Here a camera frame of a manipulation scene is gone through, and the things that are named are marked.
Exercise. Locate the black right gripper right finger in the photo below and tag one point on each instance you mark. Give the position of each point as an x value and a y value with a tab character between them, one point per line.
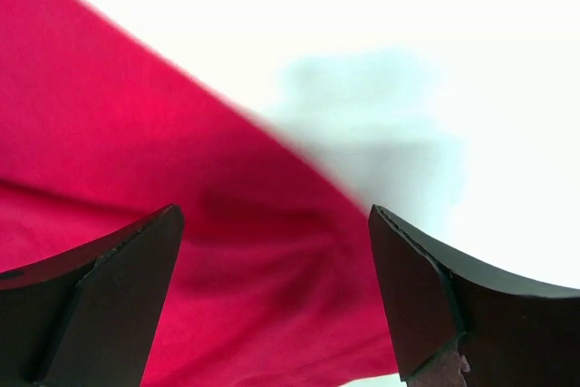
455	320

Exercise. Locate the red t shirt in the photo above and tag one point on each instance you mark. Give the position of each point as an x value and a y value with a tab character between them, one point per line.
275	283

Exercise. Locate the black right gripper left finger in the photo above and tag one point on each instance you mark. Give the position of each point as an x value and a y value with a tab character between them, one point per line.
88	316

